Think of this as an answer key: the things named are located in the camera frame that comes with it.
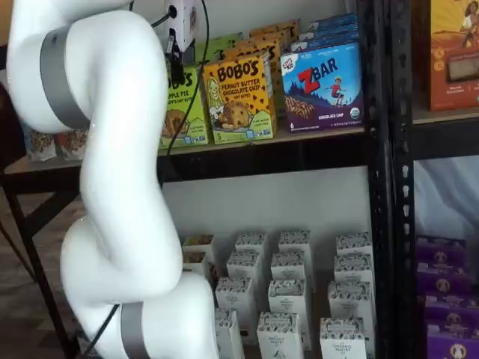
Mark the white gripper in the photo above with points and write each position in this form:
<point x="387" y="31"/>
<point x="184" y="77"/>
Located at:
<point x="185" y="26"/>

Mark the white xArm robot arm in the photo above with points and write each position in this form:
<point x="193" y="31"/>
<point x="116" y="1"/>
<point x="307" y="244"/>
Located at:
<point x="112" y="149"/>

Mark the yellow Bobo's peanut butter box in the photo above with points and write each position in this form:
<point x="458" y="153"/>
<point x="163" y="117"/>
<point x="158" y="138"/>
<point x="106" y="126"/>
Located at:
<point x="254" y="52"/>
<point x="239" y="112"/>
<point x="271" y="40"/>
<point x="277" y="28"/>

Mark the blue purple Zbar box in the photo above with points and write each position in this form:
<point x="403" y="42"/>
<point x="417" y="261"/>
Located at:
<point x="325" y="43"/>
<point x="329" y="33"/>
<point x="322" y="93"/>
<point x="333" y="21"/>

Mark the white box yellow label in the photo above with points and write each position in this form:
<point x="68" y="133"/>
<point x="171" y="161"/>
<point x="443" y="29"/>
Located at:
<point x="194" y="263"/>
<point x="198" y="243"/>

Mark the black metal shelf rack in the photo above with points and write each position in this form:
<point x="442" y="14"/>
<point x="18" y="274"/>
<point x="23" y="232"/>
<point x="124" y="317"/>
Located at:
<point x="378" y="187"/>
<point x="404" y="224"/>

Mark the orange cardboard box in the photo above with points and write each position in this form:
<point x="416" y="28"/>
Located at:
<point x="453" y="86"/>

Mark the purple snack box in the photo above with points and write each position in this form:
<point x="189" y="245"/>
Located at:
<point x="441" y="248"/>
<point x="444" y="278"/>
<point x="453" y="342"/>
<point x="452" y="309"/>

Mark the granola bag red label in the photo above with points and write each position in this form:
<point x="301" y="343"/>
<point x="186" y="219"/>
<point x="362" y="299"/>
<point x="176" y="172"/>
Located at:
<point x="73" y="144"/>

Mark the granola bag orange label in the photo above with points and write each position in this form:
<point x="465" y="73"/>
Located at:
<point x="39" y="146"/>

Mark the white patterned carton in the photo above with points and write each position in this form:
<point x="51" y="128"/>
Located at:
<point x="295" y="242"/>
<point x="352" y="244"/>
<point x="280" y="336"/>
<point x="353" y="268"/>
<point x="251" y="243"/>
<point x="343" y="338"/>
<point x="350" y="299"/>
<point x="287" y="297"/>
<point x="230" y="333"/>
<point x="235" y="293"/>
<point x="288" y="266"/>
<point x="244" y="265"/>

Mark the white plastic sheet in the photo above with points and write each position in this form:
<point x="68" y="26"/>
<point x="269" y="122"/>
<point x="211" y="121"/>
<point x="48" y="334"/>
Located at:
<point x="445" y="202"/>

